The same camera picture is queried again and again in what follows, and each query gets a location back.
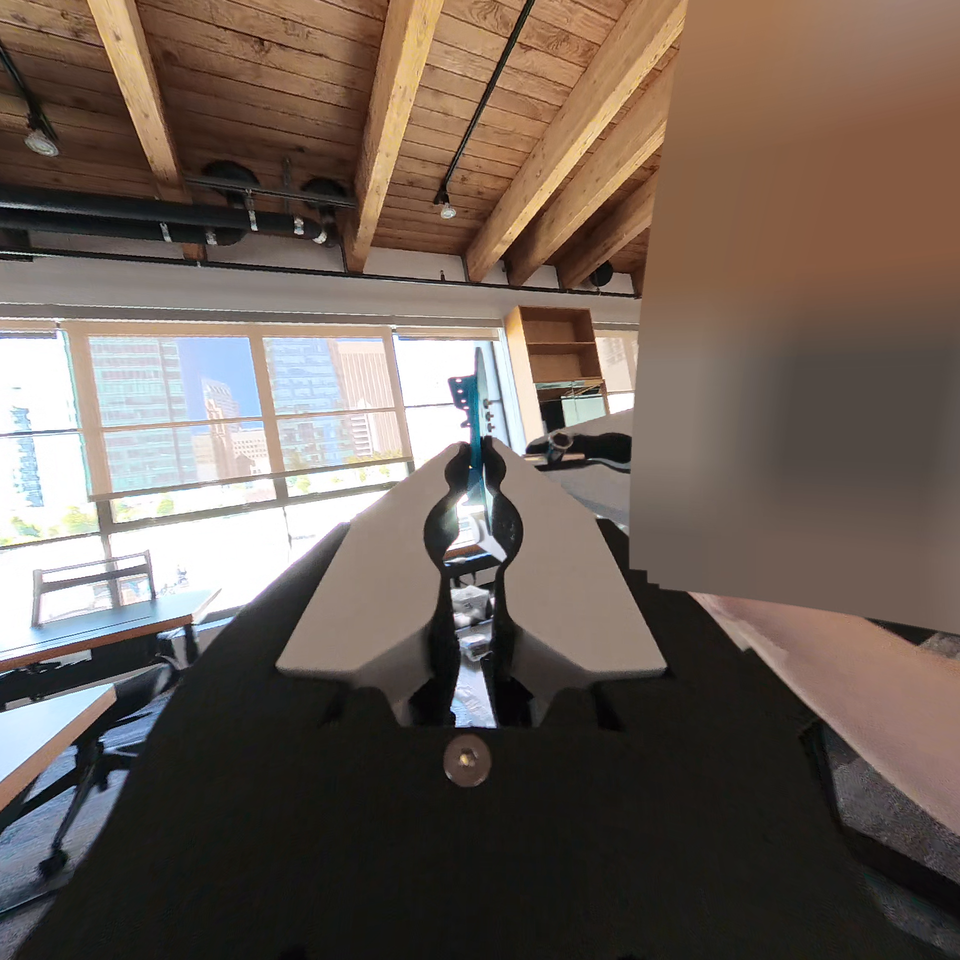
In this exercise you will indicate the black round ceiling speaker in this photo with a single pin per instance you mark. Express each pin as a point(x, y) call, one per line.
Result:
point(601, 274)

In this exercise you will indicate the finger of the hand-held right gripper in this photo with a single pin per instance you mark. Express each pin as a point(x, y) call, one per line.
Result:
point(607, 429)
point(600, 487)

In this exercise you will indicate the wooden bookshelf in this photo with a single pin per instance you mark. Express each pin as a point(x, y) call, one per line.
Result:
point(516, 360)

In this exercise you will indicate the wood-edged office desk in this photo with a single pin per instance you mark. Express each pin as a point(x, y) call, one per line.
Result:
point(97, 619)
point(45, 735)

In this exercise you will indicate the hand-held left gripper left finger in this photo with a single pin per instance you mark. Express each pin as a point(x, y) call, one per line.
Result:
point(375, 600)

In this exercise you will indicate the ceiling spotlight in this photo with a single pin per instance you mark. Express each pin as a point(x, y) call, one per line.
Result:
point(41, 139)
point(448, 210)

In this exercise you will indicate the person's right forearm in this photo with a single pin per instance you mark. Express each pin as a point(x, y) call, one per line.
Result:
point(862, 712)

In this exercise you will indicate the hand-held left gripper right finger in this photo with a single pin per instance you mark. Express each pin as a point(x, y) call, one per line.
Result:
point(570, 600)

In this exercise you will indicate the blue perforated metal bracket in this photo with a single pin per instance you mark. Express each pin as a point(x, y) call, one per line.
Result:
point(459, 397)

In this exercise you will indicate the slatted chair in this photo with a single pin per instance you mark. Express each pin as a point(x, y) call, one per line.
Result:
point(94, 568)

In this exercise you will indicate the black ceiling pipes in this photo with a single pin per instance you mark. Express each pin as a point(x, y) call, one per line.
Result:
point(112, 221)

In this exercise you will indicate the large window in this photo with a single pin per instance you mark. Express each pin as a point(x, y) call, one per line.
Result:
point(225, 390)

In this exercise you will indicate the black lighting rail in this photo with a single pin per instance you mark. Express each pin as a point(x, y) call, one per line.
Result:
point(489, 97)
point(19, 88)

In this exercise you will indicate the blue round metal plate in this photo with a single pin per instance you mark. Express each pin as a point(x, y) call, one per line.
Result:
point(480, 390)

